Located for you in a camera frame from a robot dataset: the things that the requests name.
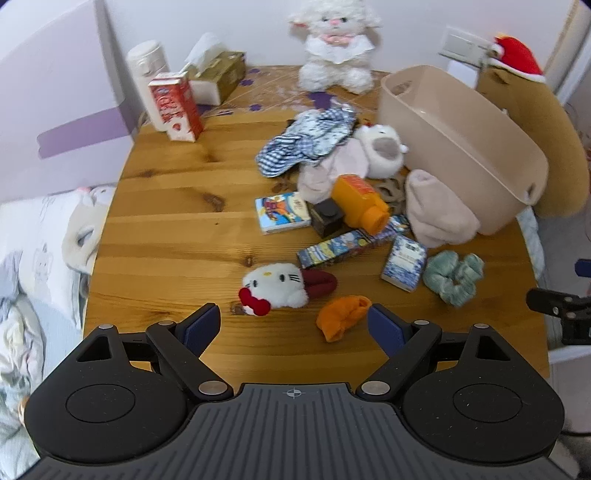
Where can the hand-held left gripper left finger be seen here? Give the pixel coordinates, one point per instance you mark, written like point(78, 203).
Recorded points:
point(203, 323)

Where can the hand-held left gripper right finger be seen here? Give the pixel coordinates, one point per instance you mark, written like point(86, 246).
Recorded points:
point(383, 327)

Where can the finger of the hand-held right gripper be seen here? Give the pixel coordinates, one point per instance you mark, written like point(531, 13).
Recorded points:
point(583, 269)
point(570, 318)

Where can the beige storage basket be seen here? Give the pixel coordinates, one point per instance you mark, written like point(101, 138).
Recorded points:
point(461, 152)

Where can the blue white patterned box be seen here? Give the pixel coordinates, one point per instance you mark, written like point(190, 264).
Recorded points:
point(404, 263)

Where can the dark red scrunchie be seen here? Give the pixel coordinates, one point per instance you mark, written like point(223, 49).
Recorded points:
point(321, 284)

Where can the white cat plush red bow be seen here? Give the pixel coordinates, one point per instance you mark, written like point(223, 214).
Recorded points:
point(277, 286)

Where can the green scrunchie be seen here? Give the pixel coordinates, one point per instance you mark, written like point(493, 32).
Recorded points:
point(455, 277)

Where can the long starry print box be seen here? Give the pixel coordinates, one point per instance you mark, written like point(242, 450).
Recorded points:
point(332, 251)

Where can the dark brown box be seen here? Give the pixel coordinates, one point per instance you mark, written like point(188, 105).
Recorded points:
point(325, 219)

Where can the orange bottle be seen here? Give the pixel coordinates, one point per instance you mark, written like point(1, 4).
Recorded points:
point(358, 198)

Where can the colourful cartoon booklet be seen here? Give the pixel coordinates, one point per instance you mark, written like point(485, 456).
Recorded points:
point(281, 212)

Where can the beige antler hair clip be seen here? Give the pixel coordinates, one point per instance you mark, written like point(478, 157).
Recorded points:
point(390, 191)

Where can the wooden desk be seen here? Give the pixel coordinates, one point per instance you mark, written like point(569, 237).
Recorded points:
point(184, 184)

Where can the brown plush with red hat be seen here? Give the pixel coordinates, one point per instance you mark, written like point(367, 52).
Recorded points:
point(545, 129)

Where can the pale pink cloth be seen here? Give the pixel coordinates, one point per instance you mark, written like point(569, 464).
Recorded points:
point(351, 159)

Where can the white printed bedding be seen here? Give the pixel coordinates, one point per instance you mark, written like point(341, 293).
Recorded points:
point(37, 258)

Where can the small white grey plush toy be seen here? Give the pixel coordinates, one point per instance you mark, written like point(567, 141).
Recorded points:
point(381, 147)

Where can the blue checked floral garment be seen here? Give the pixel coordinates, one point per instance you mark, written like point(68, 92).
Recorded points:
point(300, 143)

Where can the red milk carton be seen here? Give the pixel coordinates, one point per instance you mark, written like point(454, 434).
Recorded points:
point(178, 110)

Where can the white power adapter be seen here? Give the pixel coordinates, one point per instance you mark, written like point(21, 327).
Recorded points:
point(461, 74)

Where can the purple floral table mat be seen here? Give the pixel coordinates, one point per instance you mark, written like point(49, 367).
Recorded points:
point(277, 87)

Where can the gold tissue box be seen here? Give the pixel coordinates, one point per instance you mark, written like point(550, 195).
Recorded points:
point(221, 74)

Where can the white thermos bottle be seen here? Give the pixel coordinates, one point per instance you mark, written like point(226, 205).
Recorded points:
point(145, 64)

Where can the white plush lamb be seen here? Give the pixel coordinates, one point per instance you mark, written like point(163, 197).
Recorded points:
point(332, 50)

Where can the white wall switch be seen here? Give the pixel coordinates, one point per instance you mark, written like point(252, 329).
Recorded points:
point(461, 44)

